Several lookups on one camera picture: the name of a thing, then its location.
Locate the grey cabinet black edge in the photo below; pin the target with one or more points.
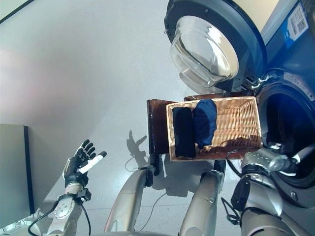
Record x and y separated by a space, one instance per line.
13 172

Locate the glossy brown stool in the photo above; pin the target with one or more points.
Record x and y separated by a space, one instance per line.
156 127

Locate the blue garment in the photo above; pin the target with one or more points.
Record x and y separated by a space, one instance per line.
204 123

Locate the black garment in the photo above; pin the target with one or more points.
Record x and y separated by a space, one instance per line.
183 132

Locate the dark grey washing machine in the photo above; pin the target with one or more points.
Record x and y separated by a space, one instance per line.
292 103

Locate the grey robot torso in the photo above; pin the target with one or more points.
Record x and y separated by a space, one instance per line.
140 234

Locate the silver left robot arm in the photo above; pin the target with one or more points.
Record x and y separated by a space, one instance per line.
65 211

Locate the right robot leg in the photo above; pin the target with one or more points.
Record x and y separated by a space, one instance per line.
199 206

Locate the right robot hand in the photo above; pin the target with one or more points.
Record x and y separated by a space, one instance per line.
299 158

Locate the blue energy label sticker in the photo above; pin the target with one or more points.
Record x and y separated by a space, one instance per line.
295 24

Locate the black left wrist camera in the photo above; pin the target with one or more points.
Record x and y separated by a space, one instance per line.
85 194

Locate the rectangular wicker laundry basket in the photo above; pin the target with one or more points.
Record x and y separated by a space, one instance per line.
236 123

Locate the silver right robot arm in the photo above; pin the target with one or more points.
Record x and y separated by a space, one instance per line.
261 196

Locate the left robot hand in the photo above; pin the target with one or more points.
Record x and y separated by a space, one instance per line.
73 169

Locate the round glass washer door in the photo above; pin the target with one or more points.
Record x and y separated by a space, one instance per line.
211 44

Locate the white counter cabinet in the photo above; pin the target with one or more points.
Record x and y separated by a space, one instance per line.
256 11

